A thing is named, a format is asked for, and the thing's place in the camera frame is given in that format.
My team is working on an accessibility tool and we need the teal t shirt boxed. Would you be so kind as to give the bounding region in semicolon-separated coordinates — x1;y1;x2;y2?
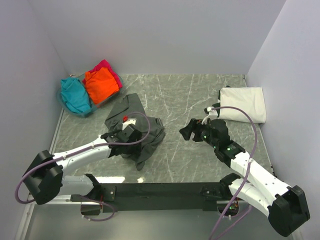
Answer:
60;77;91;114

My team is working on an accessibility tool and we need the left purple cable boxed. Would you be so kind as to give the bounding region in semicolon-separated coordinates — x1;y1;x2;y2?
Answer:
14;111;152;223

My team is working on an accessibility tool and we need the clear plastic basket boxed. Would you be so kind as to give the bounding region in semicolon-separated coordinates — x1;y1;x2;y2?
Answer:
56;74;124;118

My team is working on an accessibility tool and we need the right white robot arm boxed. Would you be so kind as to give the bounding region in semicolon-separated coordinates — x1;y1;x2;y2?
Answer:
179;118;310;237

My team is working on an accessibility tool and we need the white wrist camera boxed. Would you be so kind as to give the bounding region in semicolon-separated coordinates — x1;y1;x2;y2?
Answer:
201;106;218;125
122;115;137;130

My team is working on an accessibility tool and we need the orange t shirt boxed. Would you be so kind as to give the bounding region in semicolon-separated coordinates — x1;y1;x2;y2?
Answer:
84;67;120;105

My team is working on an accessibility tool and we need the folded white t shirt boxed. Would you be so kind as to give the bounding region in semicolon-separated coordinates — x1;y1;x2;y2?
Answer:
219;87;267;124

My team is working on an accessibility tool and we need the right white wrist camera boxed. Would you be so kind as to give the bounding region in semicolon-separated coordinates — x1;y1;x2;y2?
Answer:
201;106;218;125

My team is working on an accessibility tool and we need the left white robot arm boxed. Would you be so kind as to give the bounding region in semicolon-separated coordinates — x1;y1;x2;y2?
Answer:
21;124;143;205

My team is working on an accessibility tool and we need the pink t shirt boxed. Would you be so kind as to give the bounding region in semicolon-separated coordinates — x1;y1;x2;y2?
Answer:
91;59;123;89

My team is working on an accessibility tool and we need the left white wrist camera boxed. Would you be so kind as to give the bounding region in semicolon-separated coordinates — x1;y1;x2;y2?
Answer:
122;115;137;130

